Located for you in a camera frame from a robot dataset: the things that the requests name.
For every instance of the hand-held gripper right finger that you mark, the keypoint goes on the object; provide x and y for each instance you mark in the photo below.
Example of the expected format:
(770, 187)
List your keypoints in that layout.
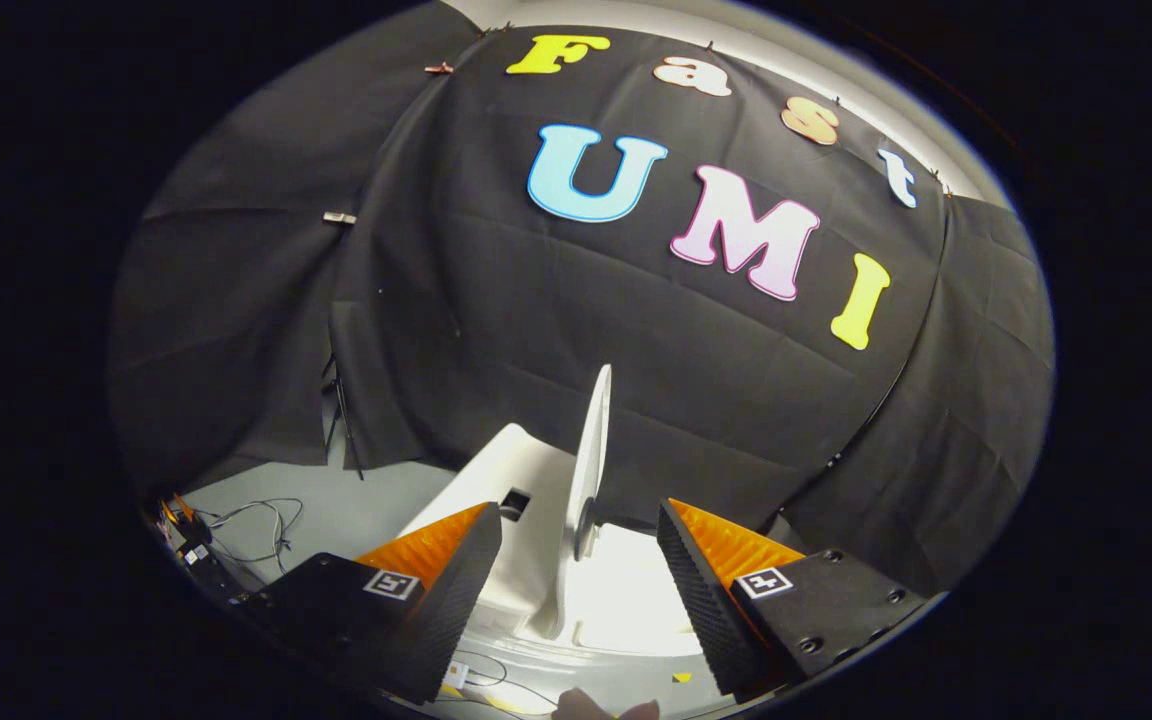
(701, 600)

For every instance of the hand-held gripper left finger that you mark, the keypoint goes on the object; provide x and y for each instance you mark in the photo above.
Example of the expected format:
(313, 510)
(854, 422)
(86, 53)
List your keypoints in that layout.
(451, 610)

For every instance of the white toilet tank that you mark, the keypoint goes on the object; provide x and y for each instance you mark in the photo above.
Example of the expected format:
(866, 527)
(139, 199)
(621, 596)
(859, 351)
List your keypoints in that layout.
(496, 470)

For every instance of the black stand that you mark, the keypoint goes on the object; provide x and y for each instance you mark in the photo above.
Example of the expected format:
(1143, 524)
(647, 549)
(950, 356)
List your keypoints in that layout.
(341, 420)

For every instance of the dark power strip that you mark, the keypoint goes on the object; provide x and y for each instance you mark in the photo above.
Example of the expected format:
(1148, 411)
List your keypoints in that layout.
(194, 545)

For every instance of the small silver clip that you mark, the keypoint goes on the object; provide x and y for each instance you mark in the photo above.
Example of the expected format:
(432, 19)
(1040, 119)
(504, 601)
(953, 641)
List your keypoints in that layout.
(339, 217)

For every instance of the small red clip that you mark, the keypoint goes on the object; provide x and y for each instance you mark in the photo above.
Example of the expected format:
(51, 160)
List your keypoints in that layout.
(439, 68)

